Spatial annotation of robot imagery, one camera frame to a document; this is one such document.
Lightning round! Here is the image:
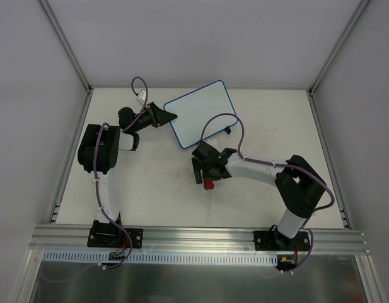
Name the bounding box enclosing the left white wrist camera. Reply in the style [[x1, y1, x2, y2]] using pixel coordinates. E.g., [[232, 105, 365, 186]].
[[137, 89, 147, 104]]

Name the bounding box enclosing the red bone-shaped eraser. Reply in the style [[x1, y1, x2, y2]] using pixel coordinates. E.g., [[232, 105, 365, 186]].
[[204, 181, 214, 190]]

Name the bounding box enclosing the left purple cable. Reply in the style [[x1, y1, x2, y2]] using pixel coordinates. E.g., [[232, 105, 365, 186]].
[[39, 76, 151, 282]]

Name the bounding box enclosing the aluminium frame post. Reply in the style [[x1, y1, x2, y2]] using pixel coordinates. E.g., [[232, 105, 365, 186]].
[[307, 0, 371, 95], [37, 0, 91, 93]]

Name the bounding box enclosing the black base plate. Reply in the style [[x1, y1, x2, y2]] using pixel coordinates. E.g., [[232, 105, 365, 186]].
[[253, 225, 311, 252], [87, 220, 144, 249]]

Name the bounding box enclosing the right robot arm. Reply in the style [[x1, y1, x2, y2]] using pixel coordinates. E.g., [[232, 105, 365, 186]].
[[192, 141, 327, 250]]

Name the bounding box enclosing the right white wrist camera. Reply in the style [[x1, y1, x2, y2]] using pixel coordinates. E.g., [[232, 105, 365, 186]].
[[204, 138, 219, 148]]

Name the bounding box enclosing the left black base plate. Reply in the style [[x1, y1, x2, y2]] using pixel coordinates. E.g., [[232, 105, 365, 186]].
[[87, 220, 144, 249]]

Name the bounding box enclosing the right aluminium frame post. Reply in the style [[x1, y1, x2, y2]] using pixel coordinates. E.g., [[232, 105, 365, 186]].
[[307, 0, 371, 95]]

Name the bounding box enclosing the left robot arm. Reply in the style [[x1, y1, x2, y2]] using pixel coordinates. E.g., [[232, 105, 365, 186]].
[[77, 102, 178, 249]]

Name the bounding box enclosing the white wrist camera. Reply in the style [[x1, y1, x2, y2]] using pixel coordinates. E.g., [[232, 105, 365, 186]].
[[137, 89, 147, 104], [204, 138, 219, 148]]

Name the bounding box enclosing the white slotted cable duct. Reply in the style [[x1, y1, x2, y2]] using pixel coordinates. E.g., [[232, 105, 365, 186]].
[[42, 250, 278, 266]]

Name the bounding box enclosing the aluminium mounting rail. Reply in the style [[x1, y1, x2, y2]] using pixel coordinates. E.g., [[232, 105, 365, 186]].
[[29, 224, 370, 255]]

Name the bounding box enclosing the blue-framed whiteboard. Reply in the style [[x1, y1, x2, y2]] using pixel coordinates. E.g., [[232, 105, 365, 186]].
[[163, 80, 238, 149]]

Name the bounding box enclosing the left aluminium frame post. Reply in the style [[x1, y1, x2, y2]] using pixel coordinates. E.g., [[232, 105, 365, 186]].
[[37, 0, 91, 93]]

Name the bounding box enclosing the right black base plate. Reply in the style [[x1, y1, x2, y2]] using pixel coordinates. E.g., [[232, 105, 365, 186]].
[[253, 225, 311, 252]]

